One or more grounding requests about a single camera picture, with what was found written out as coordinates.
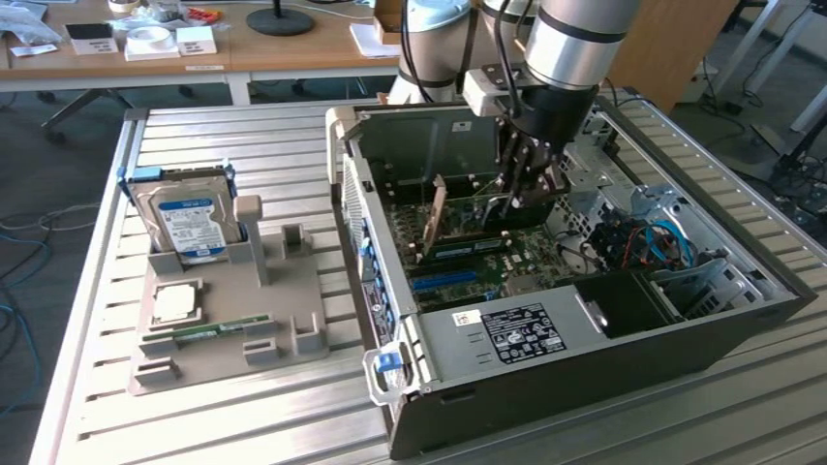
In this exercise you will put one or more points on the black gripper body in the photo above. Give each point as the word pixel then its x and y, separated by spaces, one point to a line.
pixel 555 111

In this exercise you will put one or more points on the graphics card with metal bracket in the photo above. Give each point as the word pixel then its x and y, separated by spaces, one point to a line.
pixel 466 218

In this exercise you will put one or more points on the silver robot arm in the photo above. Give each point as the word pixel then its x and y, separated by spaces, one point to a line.
pixel 575 43

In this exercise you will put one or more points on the silver drive cage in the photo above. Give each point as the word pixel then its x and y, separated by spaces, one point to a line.
pixel 594 194

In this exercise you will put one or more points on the green motherboard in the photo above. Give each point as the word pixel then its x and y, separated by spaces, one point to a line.
pixel 523 261

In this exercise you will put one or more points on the wooden cabinet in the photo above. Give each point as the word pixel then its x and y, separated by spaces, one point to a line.
pixel 673 48

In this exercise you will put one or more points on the blue expansion slot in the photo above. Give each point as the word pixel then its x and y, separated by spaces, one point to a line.
pixel 442 281

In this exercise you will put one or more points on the brown cardboard box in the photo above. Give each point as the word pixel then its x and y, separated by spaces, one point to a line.
pixel 387 36

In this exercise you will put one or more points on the white paper stack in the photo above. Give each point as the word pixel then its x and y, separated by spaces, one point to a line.
pixel 368 43

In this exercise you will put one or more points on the silver disk bay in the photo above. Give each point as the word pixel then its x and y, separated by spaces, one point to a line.
pixel 711 286

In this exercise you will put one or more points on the grey power supply unit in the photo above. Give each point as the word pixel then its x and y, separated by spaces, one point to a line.
pixel 452 353

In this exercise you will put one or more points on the blue case latch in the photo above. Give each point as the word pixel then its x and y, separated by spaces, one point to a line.
pixel 384 362

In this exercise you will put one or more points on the grey parts rack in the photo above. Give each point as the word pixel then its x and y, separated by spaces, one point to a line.
pixel 284 300

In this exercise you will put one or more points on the black open PC case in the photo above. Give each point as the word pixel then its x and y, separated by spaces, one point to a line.
pixel 582 397

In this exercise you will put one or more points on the black lamp base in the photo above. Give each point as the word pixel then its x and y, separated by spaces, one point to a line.
pixel 280 21

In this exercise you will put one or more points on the hard disk in blue carrier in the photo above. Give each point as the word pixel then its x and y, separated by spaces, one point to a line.
pixel 191 218

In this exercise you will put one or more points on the small white box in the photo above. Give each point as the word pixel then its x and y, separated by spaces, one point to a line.
pixel 195 41

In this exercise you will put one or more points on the red small parts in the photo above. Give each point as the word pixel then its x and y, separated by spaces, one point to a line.
pixel 203 15

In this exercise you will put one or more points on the silver CPU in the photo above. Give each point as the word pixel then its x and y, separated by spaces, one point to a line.
pixel 176 304

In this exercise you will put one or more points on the white boxes on desk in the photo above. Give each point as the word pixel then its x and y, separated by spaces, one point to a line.
pixel 150 36

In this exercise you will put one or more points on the beige tape roll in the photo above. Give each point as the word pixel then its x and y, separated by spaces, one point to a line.
pixel 123 5

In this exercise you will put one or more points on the wooden desk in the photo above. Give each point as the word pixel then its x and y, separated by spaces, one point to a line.
pixel 78 65

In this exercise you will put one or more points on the black and white card box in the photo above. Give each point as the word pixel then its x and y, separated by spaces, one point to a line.
pixel 91 38

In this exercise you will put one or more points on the white paper tag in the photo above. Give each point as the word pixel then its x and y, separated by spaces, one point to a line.
pixel 32 50

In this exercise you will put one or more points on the clear plastic bag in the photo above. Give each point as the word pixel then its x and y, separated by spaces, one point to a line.
pixel 26 21

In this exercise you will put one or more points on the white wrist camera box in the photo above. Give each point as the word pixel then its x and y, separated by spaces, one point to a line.
pixel 482 92

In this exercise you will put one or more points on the white desk frame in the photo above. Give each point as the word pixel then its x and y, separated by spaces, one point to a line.
pixel 813 109

